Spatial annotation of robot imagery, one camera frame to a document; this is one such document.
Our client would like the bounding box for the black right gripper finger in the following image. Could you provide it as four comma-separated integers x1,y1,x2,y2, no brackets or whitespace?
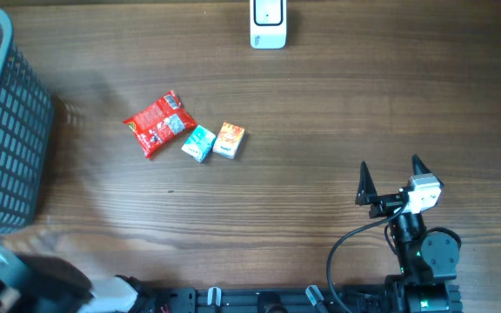
355,161,377,206
411,154,431,176

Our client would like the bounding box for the orange tissue pack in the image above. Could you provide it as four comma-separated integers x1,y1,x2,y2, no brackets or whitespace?
212,122,245,159

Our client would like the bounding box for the teal tissue pack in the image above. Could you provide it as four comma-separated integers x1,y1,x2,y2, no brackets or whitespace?
182,125,216,163

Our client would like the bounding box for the red snack packet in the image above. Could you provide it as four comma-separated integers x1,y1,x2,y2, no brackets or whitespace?
123,90,197,158

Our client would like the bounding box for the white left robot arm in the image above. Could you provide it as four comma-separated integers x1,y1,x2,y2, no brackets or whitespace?
0,244,156,312

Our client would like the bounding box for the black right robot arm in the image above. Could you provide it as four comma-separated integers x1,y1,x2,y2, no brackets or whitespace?
351,156,463,313

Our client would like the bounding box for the white barcode scanner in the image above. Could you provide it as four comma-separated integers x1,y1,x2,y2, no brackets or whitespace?
249,0,288,50

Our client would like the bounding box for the grey plastic mesh basket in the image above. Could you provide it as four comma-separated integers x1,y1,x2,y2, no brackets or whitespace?
0,9,55,235

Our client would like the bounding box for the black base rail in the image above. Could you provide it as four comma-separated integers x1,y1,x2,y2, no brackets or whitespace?
154,284,464,313

